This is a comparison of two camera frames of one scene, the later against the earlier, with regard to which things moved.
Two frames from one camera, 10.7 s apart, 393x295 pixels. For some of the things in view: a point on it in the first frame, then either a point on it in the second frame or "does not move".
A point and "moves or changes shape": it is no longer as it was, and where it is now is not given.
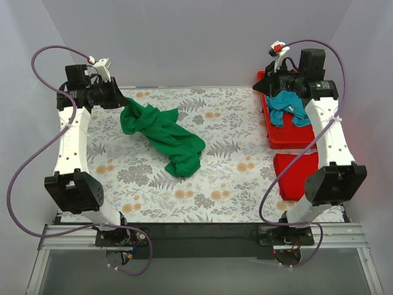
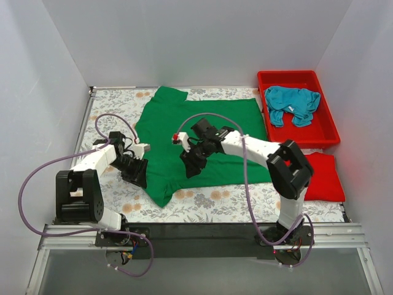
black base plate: (212, 241) does not move
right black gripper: (271, 85) -> (194, 157)
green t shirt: (163, 131) moves or changes shape
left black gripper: (111, 94) -> (135, 168)
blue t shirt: (285, 101) does not move
